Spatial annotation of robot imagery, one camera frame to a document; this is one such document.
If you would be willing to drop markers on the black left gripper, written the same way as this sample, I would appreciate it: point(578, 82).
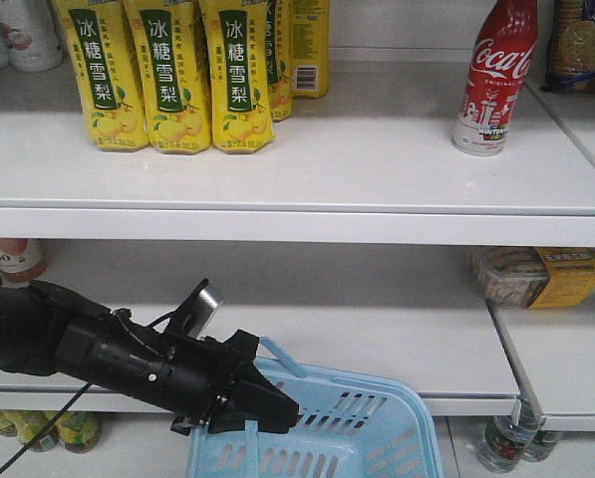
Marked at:
point(205, 381)

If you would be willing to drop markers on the light blue plastic basket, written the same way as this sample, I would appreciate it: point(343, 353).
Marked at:
point(349, 425)

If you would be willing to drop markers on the red white coca-cola bottle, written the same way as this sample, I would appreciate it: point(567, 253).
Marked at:
point(499, 63)

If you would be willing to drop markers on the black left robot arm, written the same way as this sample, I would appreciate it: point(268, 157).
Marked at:
point(46, 328)

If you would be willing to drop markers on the white metal shelf unit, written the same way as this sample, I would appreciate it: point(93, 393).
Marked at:
point(344, 240)

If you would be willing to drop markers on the orange juice bottle t100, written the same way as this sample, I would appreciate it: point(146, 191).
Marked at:
point(22, 260)

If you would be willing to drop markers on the clear cookie box yellow label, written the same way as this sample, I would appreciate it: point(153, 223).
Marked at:
point(533, 277)

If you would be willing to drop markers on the yellow pear drink bottle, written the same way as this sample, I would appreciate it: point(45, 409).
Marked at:
point(241, 112)
point(102, 52)
point(171, 50)

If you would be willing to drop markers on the white peach drink bottle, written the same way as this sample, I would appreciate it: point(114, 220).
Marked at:
point(29, 33)

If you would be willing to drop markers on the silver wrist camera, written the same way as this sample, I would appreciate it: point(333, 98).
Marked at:
point(196, 311)

